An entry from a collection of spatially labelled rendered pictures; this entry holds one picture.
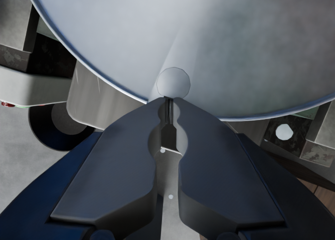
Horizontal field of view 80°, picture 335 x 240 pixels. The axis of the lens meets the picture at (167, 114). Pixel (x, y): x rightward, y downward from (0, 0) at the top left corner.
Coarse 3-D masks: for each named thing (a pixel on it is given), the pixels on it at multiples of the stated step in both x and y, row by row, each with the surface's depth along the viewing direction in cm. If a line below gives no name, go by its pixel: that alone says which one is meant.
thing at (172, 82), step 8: (168, 72) 13; (176, 72) 13; (184, 72) 13; (160, 80) 13; (168, 80) 13; (176, 80) 13; (184, 80) 13; (160, 88) 14; (168, 88) 13; (176, 88) 13; (184, 88) 13; (168, 96) 14; (176, 96) 14; (184, 96) 14
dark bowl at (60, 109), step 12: (36, 108) 89; (48, 108) 92; (60, 108) 93; (36, 120) 89; (48, 120) 93; (60, 120) 94; (72, 120) 94; (36, 132) 89; (48, 132) 92; (60, 132) 94; (72, 132) 95; (84, 132) 93; (48, 144) 89; (60, 144) 91; (72, 144) 91
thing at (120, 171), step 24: (120, 120) 9; (144, 120) 9; (96, 144) 8; (120, 144) 8; (144, 144) 8; (96, 168) 7; (120, 168) 7; (144, 168) 7; (72, 192) 6; (96, 192) 6; (120, 192) 6; (144, 192) 6; (72, 216) 5; (96, 216) 5; (120, 216) 6; (144, 216) 6
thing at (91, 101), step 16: (80, 64) 14; (80, 80) 14; (96, 80) 14; (80, 96) 14; (96, 96) 14; (112, 96) 14; (128, 96) 14; (80, 112) 14; (96, 112) 14; (112, 112) 14; (128, 112) 14; (240, 128) 14; (256, 128) 14
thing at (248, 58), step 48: (48, 0) 13; (96, 0) 13; (144, 0) 13; (192, 0) 13; (240, 0) 13; (288, 0) 12; (96, 48) 13; (144, 48) 13; (192, 48) 13; (240, 48) 13; (288, 48) 13; (144, 96) 14; (192, 96) 13; (240, 96) 13; (288, 96) 13
